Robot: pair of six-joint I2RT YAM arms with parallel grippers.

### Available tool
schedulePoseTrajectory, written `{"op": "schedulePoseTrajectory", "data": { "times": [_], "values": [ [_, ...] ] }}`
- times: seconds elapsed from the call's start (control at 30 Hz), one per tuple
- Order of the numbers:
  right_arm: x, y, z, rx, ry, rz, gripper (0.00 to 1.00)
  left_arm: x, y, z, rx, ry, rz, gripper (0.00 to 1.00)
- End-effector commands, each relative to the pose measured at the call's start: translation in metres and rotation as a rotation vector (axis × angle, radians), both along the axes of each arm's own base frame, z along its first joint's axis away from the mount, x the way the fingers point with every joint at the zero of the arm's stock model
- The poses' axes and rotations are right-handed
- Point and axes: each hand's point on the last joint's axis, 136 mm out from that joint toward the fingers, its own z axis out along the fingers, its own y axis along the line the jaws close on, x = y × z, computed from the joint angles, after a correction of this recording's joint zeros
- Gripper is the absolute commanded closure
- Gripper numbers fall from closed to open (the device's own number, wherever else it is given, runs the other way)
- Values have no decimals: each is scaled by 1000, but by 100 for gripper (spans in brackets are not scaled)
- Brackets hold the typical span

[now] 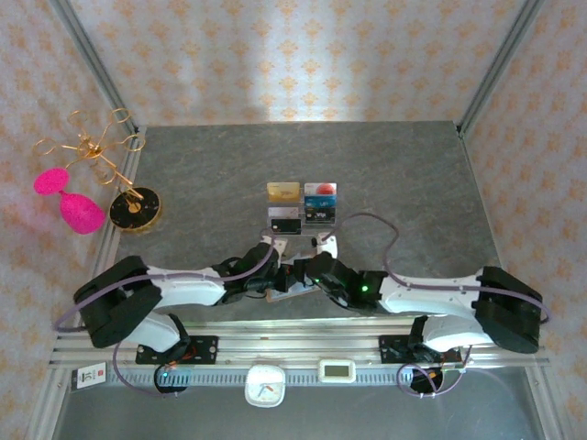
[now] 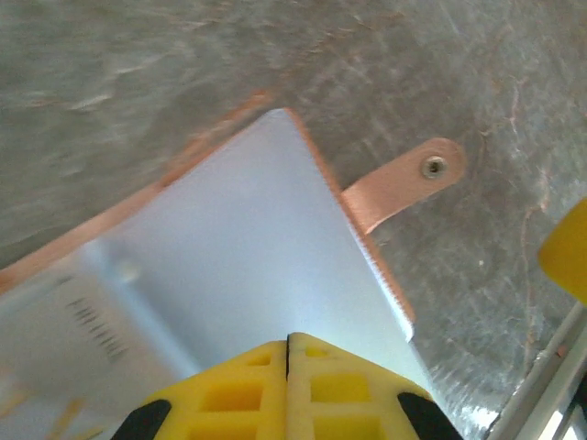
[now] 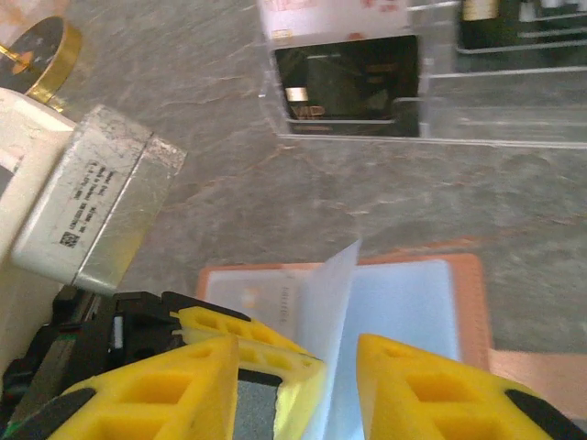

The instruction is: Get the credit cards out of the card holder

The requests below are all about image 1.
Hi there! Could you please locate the brown leather card holder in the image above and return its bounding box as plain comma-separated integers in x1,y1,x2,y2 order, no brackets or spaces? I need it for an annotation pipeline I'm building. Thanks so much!
264,281,322,304

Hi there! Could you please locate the black credit card white print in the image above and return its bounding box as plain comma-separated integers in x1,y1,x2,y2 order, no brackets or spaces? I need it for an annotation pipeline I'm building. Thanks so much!
305,208,336,226

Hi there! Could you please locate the clear acrylic card stand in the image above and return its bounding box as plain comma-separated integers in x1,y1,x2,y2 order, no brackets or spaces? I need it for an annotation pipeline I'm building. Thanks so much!
265,181,339,237

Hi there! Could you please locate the plain black credit card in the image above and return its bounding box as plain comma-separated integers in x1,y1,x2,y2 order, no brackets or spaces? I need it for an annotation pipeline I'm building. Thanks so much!
269,217,304,236

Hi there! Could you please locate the blue credit card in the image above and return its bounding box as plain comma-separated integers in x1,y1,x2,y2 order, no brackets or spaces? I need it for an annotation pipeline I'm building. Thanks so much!
305,195,339,211

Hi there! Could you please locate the gold credit card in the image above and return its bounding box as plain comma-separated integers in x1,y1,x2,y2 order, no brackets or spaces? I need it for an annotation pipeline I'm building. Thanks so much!
267,181,302,204

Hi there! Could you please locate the red and white credit card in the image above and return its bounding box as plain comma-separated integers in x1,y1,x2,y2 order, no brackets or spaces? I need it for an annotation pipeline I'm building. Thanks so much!
305,181,338,198

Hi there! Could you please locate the white digital timer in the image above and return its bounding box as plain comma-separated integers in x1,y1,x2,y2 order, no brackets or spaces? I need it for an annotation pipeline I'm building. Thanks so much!
318,358,358,384

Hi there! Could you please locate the white square clock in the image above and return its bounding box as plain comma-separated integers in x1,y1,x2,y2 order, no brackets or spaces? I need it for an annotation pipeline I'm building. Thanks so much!
244,361,288,408

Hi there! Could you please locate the grey metal lower shelf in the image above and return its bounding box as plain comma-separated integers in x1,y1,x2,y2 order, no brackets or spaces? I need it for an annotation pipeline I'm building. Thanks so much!
43,366,559,440

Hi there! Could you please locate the white label tag red mark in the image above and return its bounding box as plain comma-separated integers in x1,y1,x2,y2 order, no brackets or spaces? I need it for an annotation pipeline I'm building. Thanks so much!
72,361,109,391

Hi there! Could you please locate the pink glitter glass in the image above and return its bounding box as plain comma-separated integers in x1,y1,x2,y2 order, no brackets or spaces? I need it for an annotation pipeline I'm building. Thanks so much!
33,167,106,236

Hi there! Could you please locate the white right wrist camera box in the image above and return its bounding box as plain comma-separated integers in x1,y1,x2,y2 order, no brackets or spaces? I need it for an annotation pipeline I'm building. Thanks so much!
311,232,340,259

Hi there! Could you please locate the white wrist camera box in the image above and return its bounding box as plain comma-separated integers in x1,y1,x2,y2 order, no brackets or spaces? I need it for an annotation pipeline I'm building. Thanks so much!
311,232,340,259
260,232,289,262

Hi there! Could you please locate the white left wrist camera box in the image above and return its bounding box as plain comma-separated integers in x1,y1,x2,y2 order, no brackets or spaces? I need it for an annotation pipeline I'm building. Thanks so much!
260,232,289,262

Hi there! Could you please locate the aluminium front rail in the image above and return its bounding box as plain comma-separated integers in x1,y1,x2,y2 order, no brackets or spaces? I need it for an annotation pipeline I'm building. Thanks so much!
48,315,549,370

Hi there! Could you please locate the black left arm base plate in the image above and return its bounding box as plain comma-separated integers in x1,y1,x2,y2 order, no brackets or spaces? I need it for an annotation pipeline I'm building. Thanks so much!
136,335,219,367

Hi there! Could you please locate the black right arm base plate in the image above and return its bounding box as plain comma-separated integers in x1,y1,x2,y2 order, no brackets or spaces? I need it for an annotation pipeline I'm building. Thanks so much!
378,334,462,367

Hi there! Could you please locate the grey slotted cable duct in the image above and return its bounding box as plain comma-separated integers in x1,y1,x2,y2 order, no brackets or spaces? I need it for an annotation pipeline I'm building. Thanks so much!
109,366,416,389

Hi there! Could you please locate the gold wire rack black base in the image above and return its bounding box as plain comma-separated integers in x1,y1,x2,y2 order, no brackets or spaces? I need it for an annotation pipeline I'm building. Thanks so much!
35,108,164,236

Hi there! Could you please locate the aluminium side rail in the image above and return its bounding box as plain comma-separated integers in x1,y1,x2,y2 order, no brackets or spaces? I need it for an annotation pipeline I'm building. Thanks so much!
72,126,148,331

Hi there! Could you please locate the aluminium frame corner post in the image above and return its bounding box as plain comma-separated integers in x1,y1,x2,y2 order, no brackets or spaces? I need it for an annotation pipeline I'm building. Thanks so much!
48,0,139,135
458,0,547,137

